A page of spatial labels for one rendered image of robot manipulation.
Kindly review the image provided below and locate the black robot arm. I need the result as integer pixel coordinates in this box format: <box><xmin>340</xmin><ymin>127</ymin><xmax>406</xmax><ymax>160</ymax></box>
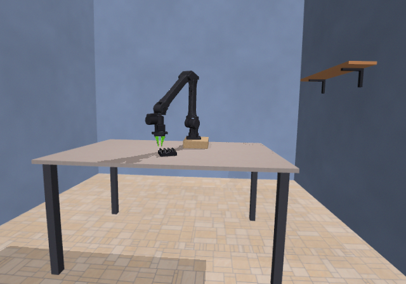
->
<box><xmin>145</xmin><ymin>71</ymin><xmax>201</xmax><ymax>139</ymax></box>

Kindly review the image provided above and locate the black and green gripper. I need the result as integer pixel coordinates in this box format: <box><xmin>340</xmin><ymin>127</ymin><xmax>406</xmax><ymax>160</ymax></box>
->
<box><xmin>152</xmin><ymin>131</ymin><xmax>168</xmax><ymax>146</ymax></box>

